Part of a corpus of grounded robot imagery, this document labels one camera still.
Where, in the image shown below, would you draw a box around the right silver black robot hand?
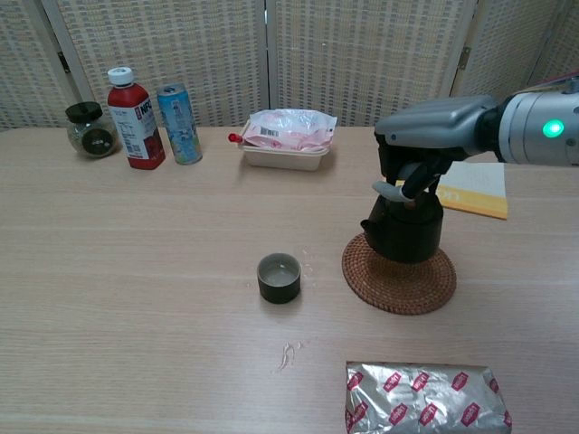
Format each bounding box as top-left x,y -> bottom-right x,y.
371,94 -> 503,203

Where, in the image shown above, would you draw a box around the black teapot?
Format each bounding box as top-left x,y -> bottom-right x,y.
360,178 -> 443,264

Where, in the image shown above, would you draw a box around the brown woven round coaster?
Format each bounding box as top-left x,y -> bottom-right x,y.
341,231 -> 458,316

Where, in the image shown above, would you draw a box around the yellow white Lexicon book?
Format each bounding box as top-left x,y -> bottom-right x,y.
436,161 -> 509,222

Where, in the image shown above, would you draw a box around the pink plastic packet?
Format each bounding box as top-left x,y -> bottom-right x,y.
238,119 -> 334,172

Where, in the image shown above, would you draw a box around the dark ceramic teacup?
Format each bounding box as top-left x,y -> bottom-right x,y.
256,252 -> 303,305

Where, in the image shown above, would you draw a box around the blue drink can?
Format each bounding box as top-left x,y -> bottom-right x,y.
157,83 -> 204,165

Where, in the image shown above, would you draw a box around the woven folding screen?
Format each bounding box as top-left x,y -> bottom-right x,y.
0,0 -> 579,132

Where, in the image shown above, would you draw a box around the silver foil tea package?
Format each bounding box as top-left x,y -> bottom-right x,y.
344,360 -> 513,434

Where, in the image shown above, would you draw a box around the red juice bottle white cap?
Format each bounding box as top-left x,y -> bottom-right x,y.
106,65 -> 166,170

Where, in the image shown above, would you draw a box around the glass jar black lid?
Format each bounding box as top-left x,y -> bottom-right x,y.
64,101 -> 119,160

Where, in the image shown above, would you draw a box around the thin coloured wrist wires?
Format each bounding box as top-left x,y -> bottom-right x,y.
519,71 -> 579,91

